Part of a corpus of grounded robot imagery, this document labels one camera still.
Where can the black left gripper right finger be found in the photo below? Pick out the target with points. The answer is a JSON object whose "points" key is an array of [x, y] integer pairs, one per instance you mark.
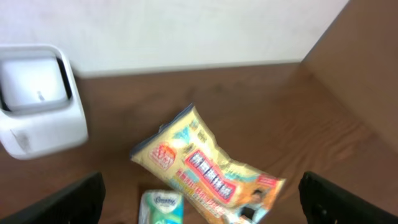
{"points": [[324, 202]]}

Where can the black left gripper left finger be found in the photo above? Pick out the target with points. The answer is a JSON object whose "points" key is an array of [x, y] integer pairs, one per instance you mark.
{"points": [[79, 203]]}

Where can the green white tissue pack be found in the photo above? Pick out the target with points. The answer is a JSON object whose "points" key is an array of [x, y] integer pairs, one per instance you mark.
{"points": [[161, 207]]}

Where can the yellow antibacterial wipes bag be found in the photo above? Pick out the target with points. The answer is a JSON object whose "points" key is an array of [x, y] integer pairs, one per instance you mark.
{"points": [[185, 155]]}

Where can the white barcode scanner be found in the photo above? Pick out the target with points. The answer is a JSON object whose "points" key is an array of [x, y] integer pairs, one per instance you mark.
{"points": [[41, 109]]}

